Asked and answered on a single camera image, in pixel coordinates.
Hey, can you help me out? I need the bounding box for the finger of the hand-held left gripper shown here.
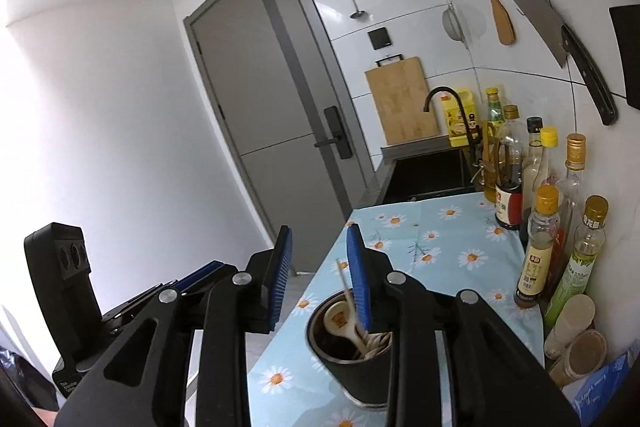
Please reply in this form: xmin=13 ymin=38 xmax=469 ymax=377
xmin=102 ymin=260 xmax=240 ymax=327

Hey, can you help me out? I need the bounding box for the black metal utensil cup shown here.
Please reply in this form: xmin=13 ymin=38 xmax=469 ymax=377
xmin=306 ymin=289 xmax=401 ymax=409

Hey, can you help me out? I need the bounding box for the green cap oil bottle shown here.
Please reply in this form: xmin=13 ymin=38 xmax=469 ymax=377
xmin=481 ymin=87 xmax=505 ymax=204

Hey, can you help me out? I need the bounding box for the yellow oil jug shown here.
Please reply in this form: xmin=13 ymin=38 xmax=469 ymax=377
xmin=440 ymin=89 xmax=482 ymax=149

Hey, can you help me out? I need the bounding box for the black flat wall item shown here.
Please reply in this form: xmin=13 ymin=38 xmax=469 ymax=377
xmin=608 ymin=4 xmax=640 ymax=110

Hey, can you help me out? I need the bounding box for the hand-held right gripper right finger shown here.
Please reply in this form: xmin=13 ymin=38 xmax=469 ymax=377
xmin=346 ymin=223 xmax=582 ymax=427

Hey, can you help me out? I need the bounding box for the dark shiny bag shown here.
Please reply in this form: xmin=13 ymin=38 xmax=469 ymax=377
xmin=0 ymin=346 xmax=59 ymax=413

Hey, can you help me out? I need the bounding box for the green label oil bottle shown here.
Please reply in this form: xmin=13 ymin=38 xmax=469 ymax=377
xmin=543 ymin=195 xmax=610 ymax=331

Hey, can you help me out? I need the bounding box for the black sink faucet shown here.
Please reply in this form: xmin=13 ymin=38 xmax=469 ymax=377
xmin=423 ymin=86 xmax=479 ymax=168

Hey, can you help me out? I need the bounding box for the cleaver with black handle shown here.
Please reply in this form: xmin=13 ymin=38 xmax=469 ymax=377
xmin=500 ymin=0 xmax=619 ymax=126

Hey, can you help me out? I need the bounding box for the pile of wooden chopsticks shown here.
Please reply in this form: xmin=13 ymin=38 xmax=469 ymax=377
xmin=336 ymin=259 xmax=394 ymax=361

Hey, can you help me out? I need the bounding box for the brown seasoning jar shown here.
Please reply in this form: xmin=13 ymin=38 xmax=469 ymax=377
xmin=548 ymin=329 xmax=608 ymax=388

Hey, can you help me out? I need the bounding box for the dark kitchen sink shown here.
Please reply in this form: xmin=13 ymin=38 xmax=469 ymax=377
xmin=381 ymin=146 xmax=479 ymax=206

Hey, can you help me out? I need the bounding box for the yellow cap clear bottle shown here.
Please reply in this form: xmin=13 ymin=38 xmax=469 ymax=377
xmin=537 ymin=126 xmax=559 ymax=188

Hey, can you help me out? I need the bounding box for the black door lock handle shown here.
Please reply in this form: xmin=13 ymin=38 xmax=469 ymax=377
xmin=313 ymin=106 xmax=354 ymax=160

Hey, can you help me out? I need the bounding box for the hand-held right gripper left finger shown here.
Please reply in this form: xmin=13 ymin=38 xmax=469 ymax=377
xmin=54 ymin=224 xmax=294 ymax=427

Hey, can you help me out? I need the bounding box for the blue daisy print tablecloth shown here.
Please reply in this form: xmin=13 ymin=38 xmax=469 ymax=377
xmin=247 ymin=193 xmax=547 ymax=427

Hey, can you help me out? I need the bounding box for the black cap clear bottle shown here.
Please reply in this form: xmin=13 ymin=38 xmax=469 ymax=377
xmin=522 ymin=116 xmax=546 ymax=208

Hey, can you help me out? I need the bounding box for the grey door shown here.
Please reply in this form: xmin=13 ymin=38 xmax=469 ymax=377
xmin=184 ymin=0 xmax=369 ymax=269

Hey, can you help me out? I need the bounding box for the blue and white packet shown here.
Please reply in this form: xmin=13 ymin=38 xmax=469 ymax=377
xmin=562 ymin=348 xmax=640 ymax=419

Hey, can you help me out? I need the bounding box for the wooden cutting board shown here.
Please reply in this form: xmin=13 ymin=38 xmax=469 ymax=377
xmin=364 ymin=57 xmax=440 ymax=147

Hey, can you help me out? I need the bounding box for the white seasoning jar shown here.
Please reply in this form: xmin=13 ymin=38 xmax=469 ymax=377
xmin=543 ymin=294 xmax=596 ymax=361

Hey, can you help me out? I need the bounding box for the black wall socket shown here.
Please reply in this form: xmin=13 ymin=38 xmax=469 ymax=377
xmin=368 ymin=27 xmax=394 ymax=50

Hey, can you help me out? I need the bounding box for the hanging metal strainer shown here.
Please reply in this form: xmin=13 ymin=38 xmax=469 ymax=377
xmin=442 ymin=0 xmax=469 ymax=43

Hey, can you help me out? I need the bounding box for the tall gold cap clear bottle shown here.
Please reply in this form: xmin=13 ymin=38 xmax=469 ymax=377
xmin=554 ymin=133 xmax=587 ymax=259

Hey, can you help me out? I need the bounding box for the cream spoon with bear print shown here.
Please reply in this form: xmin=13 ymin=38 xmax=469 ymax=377
xmin=324 ymin=300 xmax=369 ymax=349

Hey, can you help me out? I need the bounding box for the red label soy sauce bottle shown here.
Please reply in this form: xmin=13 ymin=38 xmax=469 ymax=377
xmin=494 ymin=105 xmax=525 ymax=231

